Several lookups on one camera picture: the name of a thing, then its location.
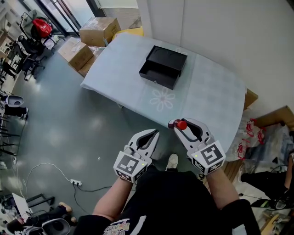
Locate black framed glass door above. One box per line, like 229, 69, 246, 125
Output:
23, 0, 104, 36

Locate black floor cable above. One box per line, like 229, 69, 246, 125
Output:
73, 183, 113, 214

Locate person's right forearm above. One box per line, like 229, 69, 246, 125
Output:
205, 168, 240, 211

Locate person's left forearm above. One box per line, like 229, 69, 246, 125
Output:
93, 176, 136, 222

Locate person's right white shoe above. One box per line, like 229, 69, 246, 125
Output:
165, 153, 179, 172

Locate small red-capped bottle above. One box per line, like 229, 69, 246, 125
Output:
168, 118, 188, 131

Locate large brown cardboard box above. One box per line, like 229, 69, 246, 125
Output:
79, 17, 122, 47

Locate red printed plastic bags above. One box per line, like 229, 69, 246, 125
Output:
229, 118, 267, 161

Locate open brown cardboard carton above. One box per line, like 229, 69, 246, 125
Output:
252, 105, 294, 130

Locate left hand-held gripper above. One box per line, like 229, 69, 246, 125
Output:
113, 129, 160, 184

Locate black office chair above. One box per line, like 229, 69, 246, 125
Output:
13, 34, 46, 81

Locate grey hanging jacket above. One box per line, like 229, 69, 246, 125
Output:
22, 10, 35, 34

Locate white rounded device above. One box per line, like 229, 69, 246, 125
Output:
42, 218, 71, 235
6, 95, 25, 107

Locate white power cable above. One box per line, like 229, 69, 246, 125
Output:
23, 162, 72, 198

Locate black box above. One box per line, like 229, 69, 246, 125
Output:
138, 45, 188, 90

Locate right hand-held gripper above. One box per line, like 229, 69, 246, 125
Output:
174, 117, 227, 176

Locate black metal frame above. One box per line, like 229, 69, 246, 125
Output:
25, 194, 56, 209

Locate wooden slatted board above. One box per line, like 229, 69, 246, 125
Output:
224, 158, 244, 183

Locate red bag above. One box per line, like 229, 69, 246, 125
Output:
32, 18, 53, 39

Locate yellow plastic container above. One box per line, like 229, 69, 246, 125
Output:
112, 26, 145, 42

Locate taped brown cardboard box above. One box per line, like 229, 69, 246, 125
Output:
57, 36, 94, 71

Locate person's black t-shirt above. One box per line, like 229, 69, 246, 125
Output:
73, 165, 261, 235

